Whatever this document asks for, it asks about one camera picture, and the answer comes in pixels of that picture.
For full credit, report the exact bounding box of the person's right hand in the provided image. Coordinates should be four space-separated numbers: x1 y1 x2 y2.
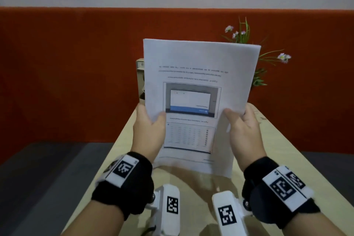
223 103 267 173

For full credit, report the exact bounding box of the person's left hand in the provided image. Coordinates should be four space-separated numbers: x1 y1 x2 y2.
132 103 167 163

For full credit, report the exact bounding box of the stack of white papers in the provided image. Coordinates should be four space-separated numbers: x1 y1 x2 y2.
143 38 262 179

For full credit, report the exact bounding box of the person's left forearm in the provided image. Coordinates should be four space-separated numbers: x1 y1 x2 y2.
60 198 125 236

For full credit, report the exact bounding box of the light wooden table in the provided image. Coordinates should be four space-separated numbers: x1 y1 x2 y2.
62 103 354 236

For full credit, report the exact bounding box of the black left wrist band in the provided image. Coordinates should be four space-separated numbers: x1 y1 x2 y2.
91 151 155 221

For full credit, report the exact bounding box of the black wrist band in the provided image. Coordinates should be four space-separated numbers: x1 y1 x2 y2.
241 156 321 229
91 151 155 221

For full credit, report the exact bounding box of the small black cover book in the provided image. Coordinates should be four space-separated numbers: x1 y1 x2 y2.
137 69 146 101

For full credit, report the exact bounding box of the black right wrist band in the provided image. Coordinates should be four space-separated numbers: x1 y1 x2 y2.
241 156 321 229

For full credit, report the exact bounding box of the potted green plant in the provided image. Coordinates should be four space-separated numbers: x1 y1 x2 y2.
221 17 292 87

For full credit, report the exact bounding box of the orange fabric partition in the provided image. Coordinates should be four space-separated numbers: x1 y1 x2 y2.
0 7 354 166

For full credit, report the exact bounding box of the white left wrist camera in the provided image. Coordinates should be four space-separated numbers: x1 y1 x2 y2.
148 184 181 236

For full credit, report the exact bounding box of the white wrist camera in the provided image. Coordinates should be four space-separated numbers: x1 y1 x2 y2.
211 190 254 236
148 184 181 236

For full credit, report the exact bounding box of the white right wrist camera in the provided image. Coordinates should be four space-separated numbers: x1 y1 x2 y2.
211 190 254 236

